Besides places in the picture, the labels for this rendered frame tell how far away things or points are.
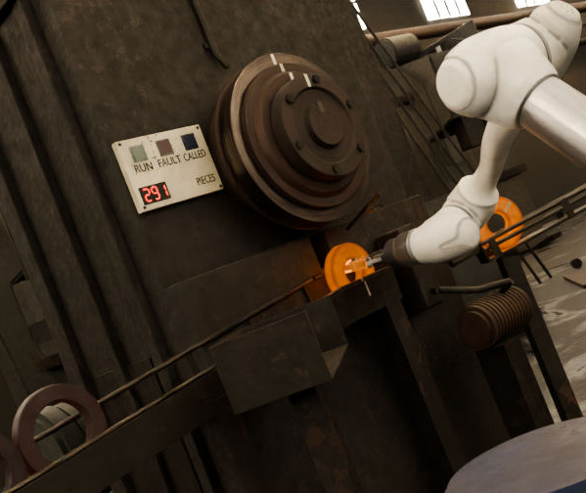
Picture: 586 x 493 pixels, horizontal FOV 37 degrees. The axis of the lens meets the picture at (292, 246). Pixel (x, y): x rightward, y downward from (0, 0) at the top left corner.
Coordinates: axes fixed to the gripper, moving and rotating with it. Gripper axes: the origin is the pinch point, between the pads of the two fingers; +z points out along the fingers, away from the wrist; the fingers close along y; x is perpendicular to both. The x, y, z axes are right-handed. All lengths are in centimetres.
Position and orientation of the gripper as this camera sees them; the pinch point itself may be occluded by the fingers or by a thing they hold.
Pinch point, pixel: (347, 266)
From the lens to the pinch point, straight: 231.0
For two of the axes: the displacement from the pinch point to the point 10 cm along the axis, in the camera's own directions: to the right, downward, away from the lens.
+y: 6.9, -2.6, 6.7
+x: -3.3, -9.4, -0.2
